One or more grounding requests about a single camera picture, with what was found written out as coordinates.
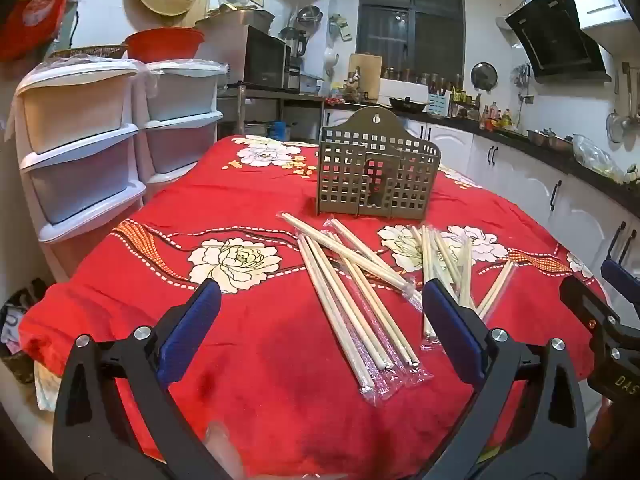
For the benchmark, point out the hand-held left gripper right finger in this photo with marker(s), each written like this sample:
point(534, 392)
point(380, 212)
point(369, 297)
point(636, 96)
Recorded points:
point(450, 325)

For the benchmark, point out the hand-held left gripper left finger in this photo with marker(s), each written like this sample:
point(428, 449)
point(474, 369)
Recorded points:
point(187, 330)

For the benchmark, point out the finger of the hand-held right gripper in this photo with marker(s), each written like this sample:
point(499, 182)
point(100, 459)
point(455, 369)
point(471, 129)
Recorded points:
point(620, 280)
point(587, 307)

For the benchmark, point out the set of chopsticks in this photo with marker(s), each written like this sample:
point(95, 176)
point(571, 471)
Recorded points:
point(340, 310)

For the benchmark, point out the olive perforated utensil holder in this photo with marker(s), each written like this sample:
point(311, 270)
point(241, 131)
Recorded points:
point(360, 127)

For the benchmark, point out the row of hanging kitchen utensils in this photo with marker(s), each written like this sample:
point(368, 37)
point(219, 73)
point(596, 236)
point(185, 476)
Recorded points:
point(622, 120)

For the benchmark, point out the person's left hand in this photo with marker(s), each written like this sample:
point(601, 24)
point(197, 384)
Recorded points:
point(225, 450)

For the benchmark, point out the clear plastic bag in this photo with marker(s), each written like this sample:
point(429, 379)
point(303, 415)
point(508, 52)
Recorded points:
point(597, 157)

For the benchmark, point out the black kitchen countertop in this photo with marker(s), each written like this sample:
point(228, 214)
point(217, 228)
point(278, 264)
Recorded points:
point(565, 160)

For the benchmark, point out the red floral tablecloth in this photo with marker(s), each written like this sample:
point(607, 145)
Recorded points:
point(225, 200)

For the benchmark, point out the white lower cabinets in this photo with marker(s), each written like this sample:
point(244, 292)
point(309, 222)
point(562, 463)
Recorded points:
point(525, 180)

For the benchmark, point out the steel pot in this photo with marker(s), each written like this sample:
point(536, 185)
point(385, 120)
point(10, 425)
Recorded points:
point(539, 137)
point(560, 144)

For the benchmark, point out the dark patterned bag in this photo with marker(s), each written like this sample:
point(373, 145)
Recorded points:
point(17, 325)

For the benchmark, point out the cluster of condiment bottles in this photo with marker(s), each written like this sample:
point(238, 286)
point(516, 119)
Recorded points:
point(495, 117)

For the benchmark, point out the blue detergent bag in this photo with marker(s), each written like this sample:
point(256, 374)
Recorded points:
point(279, 131)

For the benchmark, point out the blue white knife block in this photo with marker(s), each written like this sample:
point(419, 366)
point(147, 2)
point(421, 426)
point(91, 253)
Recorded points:
point(440, 105)

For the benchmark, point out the black wok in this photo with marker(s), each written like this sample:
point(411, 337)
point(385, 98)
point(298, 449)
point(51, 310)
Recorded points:
point(407, 105)

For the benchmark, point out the white plastic drawer tower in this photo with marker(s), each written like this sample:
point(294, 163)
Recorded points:
point(75, 110)
point(180, 95)

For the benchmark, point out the white box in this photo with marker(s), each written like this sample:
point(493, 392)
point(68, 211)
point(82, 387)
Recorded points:
point(400, 87)

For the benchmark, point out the dark pot lid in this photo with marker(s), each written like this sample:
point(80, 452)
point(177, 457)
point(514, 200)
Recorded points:
point(484, 76)

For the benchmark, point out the metal shelf rack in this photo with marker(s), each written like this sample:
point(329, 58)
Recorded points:
point(270, 97)

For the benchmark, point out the black range hood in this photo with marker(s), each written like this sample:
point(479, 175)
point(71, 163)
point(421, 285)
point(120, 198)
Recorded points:
point(555, 40)

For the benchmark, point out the row of spice jars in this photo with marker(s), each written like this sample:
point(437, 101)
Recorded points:
point(420, 77)

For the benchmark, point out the small decorative figurine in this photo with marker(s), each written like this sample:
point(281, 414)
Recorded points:
point(354, 85)

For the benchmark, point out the wooden cutting board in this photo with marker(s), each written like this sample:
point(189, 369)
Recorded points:
point(370, 75)

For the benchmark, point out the small silver appliance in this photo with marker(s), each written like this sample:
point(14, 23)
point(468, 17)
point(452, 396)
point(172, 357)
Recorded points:
point(294, 77)

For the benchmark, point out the silver microwave oven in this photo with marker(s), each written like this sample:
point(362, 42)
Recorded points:
point(262, 60)

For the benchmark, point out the red plastic basin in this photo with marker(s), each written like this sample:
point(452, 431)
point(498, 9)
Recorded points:
point(162, 45)

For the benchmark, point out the white hanging kettle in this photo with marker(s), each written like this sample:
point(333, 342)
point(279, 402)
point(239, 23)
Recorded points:
point(331, 57)

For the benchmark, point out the wicker basket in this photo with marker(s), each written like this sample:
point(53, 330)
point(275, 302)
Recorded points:
point(90, 51)

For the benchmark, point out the black blender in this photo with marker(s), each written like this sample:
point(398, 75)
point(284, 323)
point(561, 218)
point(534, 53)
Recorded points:
point(295, 42)

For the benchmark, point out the dark framed window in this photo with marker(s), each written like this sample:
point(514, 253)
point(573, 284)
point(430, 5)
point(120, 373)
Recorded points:
point(410, 15)

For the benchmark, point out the steel tray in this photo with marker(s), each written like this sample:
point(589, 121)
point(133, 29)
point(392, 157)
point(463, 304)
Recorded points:
point(235, 19)

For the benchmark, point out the hanging steel colander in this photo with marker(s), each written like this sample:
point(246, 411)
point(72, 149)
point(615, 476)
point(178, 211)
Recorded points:
point(310, 15)

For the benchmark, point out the red plastic bag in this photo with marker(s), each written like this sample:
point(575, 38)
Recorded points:
point(30, 5)

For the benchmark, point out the wall socket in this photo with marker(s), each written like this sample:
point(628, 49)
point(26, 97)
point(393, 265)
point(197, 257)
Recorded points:
point(526, 99)

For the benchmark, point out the silver exhaust duct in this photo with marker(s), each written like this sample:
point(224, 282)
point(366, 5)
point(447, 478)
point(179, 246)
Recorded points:
point(507, 17)

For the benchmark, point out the green white wall holder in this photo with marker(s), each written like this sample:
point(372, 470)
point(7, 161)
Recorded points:
point(341, 27)

